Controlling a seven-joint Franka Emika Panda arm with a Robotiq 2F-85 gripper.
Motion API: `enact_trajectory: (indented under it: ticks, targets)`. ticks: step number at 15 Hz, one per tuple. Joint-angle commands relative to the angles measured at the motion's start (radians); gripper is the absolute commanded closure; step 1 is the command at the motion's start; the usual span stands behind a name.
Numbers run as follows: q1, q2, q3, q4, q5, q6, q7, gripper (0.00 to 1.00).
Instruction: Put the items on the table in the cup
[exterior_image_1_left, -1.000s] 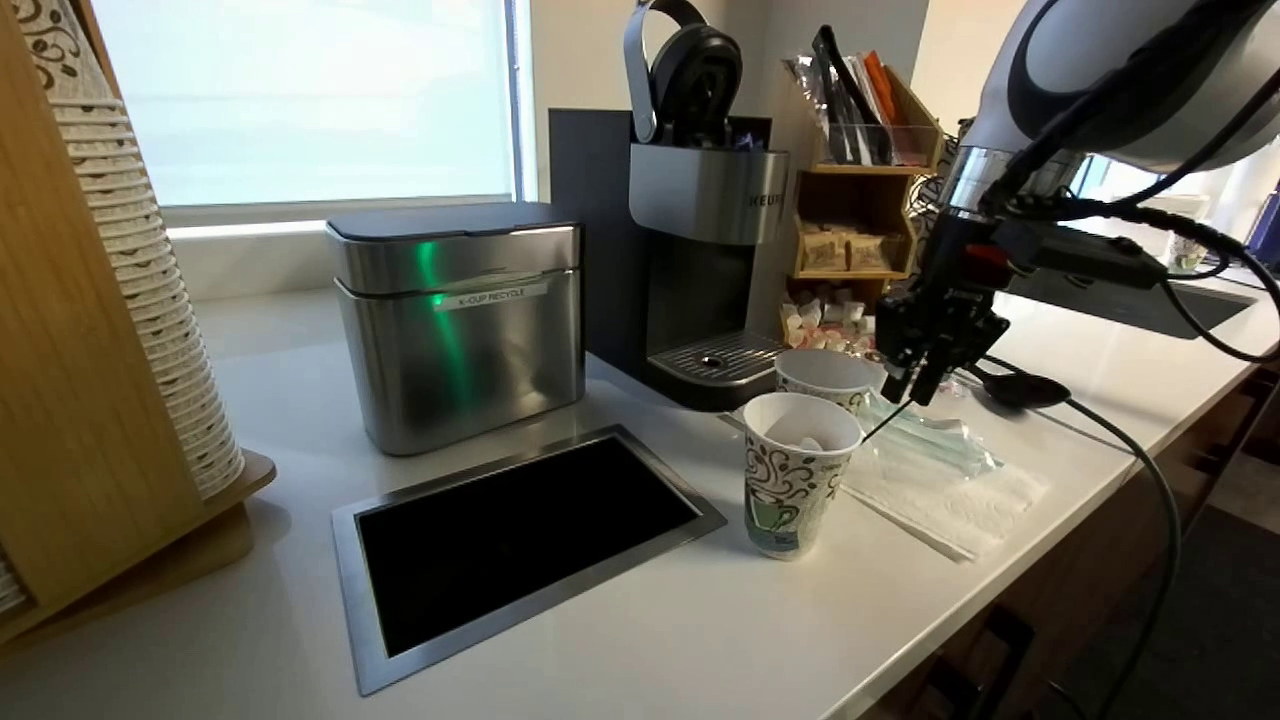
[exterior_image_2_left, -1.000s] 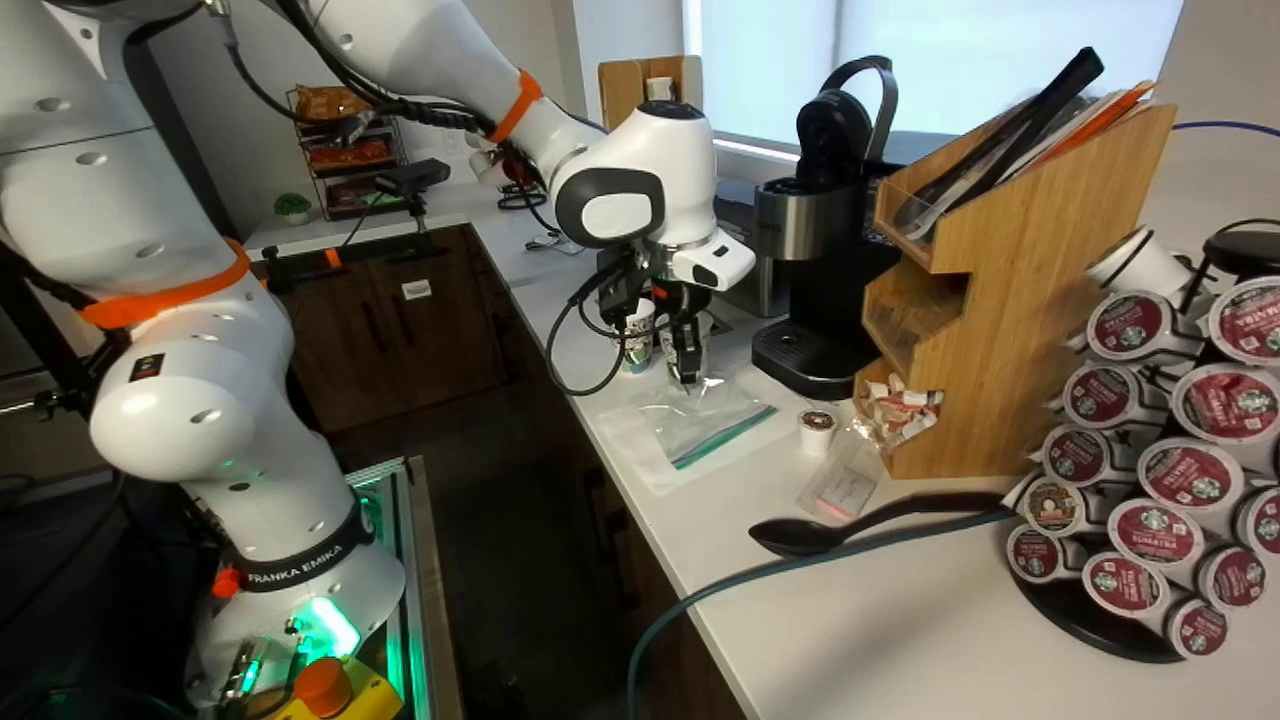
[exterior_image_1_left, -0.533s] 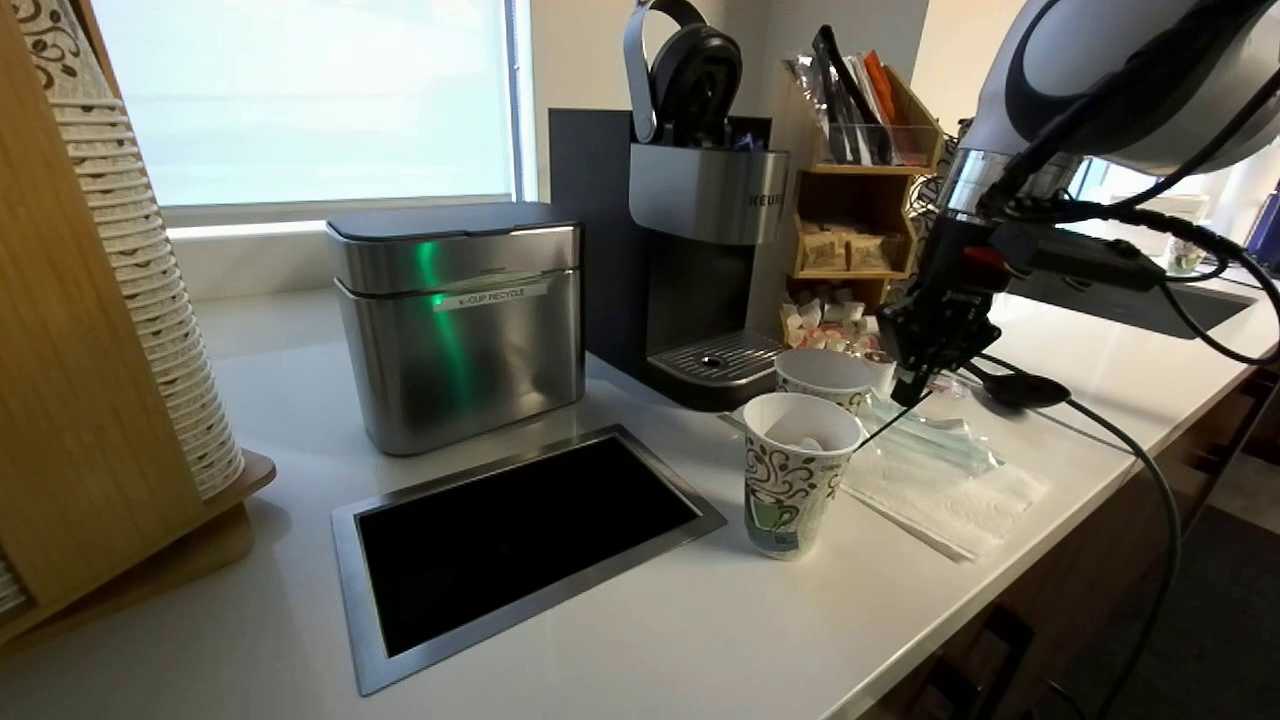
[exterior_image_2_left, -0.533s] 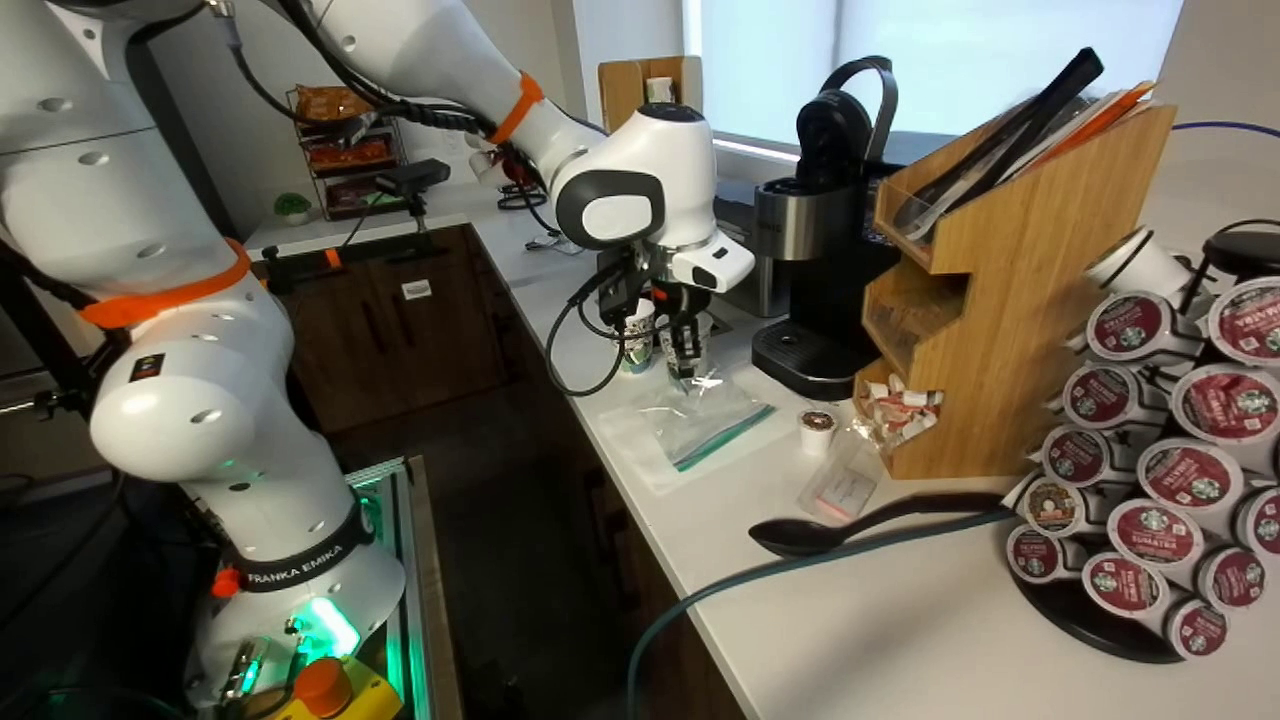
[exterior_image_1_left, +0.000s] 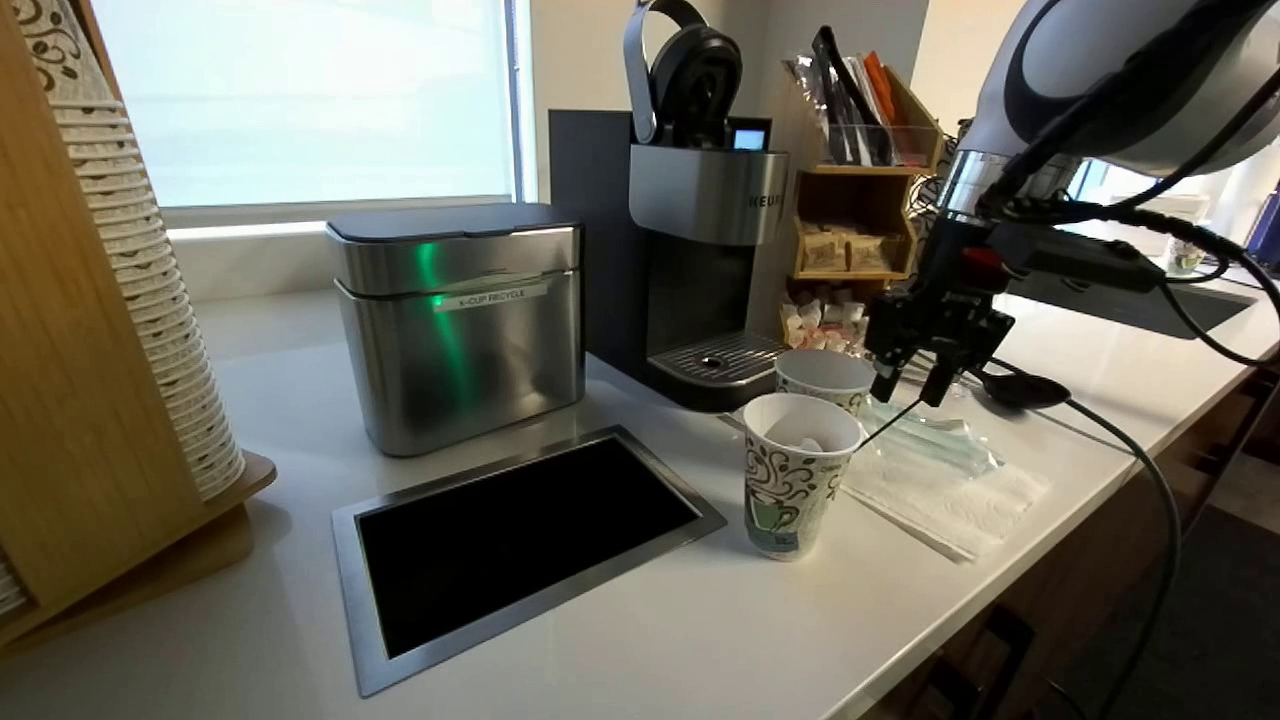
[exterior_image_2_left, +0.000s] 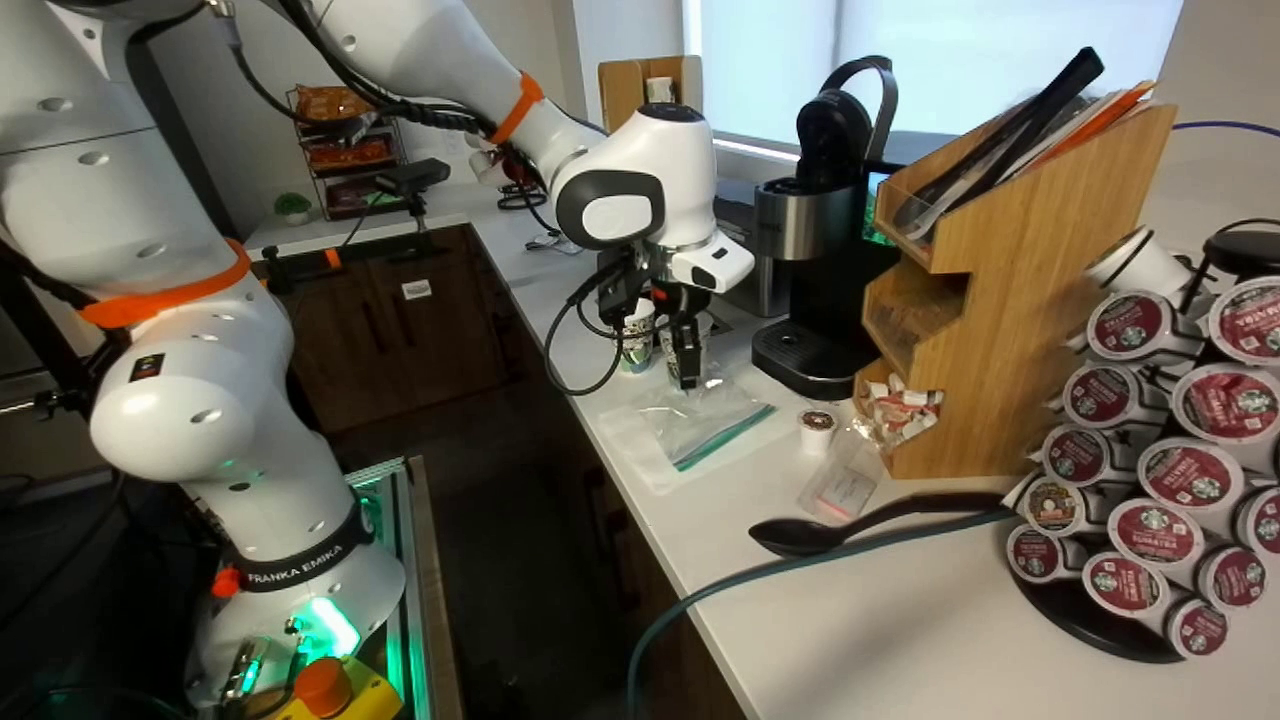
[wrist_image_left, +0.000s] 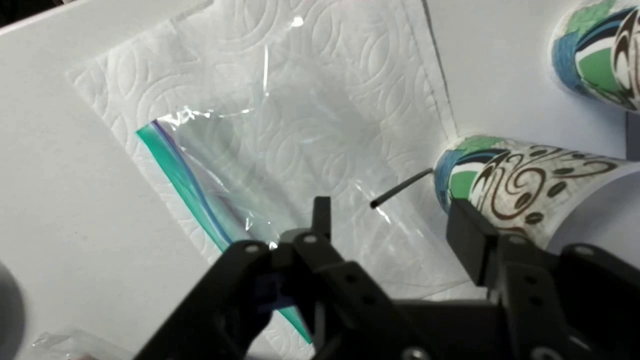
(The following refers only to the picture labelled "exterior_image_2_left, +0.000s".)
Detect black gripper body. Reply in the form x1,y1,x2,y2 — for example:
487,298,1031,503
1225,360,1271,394
655,277,713,339

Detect wooden cup dispenser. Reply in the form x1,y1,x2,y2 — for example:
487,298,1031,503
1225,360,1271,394
596,51,707,135

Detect clear zip bag green seal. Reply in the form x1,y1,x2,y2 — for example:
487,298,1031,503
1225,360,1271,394
631,398,785,474

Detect brown lid creamer pod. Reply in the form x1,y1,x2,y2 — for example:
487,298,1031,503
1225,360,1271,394
797,408,841,451

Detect black silver coffee machine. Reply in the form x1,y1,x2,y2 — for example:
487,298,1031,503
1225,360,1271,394
746,51,925,401

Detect under counter cabinet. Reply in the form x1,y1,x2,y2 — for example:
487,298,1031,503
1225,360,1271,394
513,284,750,720

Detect clear packet pink label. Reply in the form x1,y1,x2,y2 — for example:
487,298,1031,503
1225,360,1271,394
797,446,893,529

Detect black plastic spoon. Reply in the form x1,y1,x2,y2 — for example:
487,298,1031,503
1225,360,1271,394
743,489,1015,562

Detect pile of creamer cups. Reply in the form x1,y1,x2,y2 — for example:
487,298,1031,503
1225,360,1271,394
852,371,948,451

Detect dark wood cabinet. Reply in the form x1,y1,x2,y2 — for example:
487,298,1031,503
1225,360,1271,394
265,226,537,435

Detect wooden condiment organizer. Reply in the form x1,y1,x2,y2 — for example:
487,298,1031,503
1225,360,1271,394
852,98,1179,486

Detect black tongs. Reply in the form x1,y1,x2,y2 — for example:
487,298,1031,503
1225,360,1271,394
887,44,1112,246

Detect snack shelf rack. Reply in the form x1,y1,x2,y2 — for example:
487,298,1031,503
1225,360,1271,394
288,81,403,221

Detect bright window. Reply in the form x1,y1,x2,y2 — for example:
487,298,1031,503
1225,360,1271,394
697,0,1186,154

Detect white coffee pod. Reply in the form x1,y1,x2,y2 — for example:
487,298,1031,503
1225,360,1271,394
1093,226,1195,303

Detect coffee pod carousel rack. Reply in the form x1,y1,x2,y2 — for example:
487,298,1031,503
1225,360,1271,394
994,211,1280,668

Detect orange packets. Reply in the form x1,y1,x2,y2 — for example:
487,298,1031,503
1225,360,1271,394
1052,77,1156,154

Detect yellow emergency stop box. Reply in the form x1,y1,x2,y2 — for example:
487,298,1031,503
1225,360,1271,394
265,655,409,720

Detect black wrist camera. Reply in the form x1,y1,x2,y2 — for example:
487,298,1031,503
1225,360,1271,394
590,257,665,334

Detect teal cable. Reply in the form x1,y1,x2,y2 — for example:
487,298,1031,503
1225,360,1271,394
619,512,1015,720

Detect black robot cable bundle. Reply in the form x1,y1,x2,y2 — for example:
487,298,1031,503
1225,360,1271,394
273,0,631,401

